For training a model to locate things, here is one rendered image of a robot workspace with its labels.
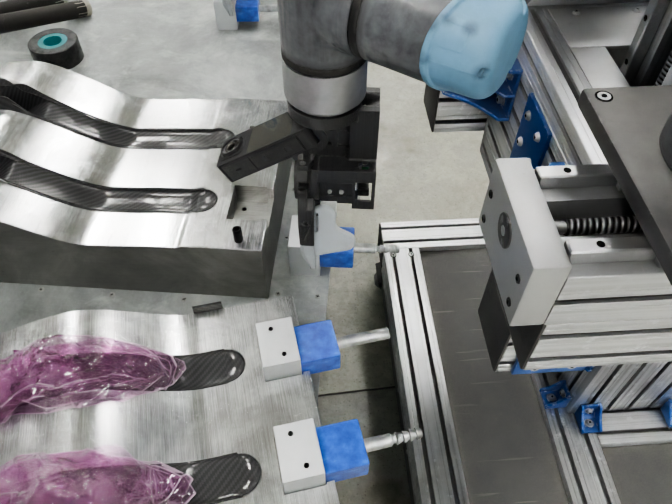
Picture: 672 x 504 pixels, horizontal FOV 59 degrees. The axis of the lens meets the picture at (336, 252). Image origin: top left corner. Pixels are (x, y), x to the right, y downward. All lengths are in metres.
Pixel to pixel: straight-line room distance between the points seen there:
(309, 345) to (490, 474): 0.74
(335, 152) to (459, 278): 0.94
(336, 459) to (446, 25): 0.36
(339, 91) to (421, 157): 1.58
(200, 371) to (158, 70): 0.61
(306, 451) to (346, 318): 1.13
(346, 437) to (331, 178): 0.24
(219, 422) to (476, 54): 0.38
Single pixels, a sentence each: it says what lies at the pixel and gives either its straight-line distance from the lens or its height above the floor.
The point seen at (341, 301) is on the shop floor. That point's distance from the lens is 1.67.
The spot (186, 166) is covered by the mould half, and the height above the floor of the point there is 0.89.
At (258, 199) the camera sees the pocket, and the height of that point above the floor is 0.87.
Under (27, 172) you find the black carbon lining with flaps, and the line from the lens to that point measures 0.76.
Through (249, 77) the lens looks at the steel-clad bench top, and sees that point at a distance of 1.03.
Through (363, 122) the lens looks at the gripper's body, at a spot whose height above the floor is 1.03.
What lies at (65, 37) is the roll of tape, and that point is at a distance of 1.15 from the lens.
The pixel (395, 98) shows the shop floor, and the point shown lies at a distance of 2.33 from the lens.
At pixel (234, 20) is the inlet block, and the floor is 0.82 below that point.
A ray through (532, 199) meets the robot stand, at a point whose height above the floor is 0.99.
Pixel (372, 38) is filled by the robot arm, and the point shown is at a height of 1.14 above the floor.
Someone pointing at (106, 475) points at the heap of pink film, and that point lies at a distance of 0.53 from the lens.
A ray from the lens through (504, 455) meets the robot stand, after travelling 1.29.
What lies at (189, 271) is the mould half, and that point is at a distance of 0.69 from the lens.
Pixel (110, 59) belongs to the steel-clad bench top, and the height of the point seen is 0.80.
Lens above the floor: 1.38
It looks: 51 degrees down
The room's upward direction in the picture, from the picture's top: straight up
